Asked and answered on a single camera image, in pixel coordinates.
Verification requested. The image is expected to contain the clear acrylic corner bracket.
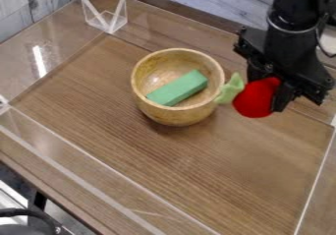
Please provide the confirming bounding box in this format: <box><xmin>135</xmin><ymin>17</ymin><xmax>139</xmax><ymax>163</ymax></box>
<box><xmin>80</xmin><ymin>0</ymin><xmax>127</xmax><ymax>34</ymax></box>

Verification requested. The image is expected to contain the wooden bowl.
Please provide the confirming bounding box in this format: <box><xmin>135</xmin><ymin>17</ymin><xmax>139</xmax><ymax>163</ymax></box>
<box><xmin>131</xmin><ymin>48</ymin><xmax>224</xmax><ymax>126</ymax></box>

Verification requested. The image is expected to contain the green rectangular block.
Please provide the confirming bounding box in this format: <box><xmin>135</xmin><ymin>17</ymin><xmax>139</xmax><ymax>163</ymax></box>
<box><xmin>145</xmin><ymin>70</ymin><xmax>209</xmax><ymax>106</ymax></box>

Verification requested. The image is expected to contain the red plush fruit green leaf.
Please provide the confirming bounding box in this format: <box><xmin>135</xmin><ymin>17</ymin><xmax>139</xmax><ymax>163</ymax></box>
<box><xmin>213</xmin><ymin>73</ymin><xmax>281</xmax><ymax>118</ymax></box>

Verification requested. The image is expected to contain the black cable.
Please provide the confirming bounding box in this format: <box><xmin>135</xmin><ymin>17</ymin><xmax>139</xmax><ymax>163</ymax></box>
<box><xmin>315</xmin><ymin>12</ymin><xmax>336</xmax><ymax>58</ymax></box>

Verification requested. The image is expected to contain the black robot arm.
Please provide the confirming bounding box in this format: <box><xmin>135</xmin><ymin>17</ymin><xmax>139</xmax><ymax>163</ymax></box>
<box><xmin>232</xmin><ymin>0</ymin><xmax>336</xmax><ymax>118</ymax></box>

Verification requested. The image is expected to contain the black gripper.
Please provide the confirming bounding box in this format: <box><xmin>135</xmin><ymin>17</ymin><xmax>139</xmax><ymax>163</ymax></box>
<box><xmin>233</xmin><ymin>28</ymin><xmax>335</xmax><ymax>112</ymax></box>

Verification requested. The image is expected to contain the clear acrylic tray wall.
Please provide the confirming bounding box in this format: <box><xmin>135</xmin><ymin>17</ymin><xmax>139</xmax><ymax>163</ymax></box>
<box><xmin>0</xmin><ymin>95</ymin><xmax>219</xmax><ymax>235</ymax></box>

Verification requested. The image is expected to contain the black table leg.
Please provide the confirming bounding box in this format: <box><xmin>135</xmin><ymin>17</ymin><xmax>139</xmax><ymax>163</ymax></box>
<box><xmin>33</xmin><ymin>191</ymin><xmax>47</xmax><ymax>210</ymax></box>

